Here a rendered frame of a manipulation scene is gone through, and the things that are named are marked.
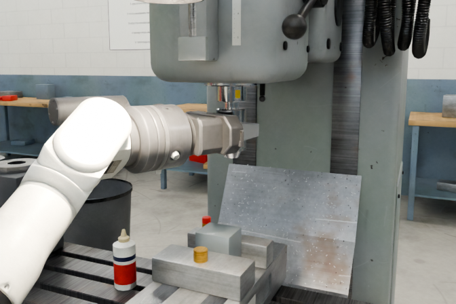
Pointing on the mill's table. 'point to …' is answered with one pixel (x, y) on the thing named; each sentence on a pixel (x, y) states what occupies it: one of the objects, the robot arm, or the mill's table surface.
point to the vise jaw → (204, 272)
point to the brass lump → (200, 254)
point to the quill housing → (239, 28)
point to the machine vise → (275, 265)
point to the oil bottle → (124, 262)
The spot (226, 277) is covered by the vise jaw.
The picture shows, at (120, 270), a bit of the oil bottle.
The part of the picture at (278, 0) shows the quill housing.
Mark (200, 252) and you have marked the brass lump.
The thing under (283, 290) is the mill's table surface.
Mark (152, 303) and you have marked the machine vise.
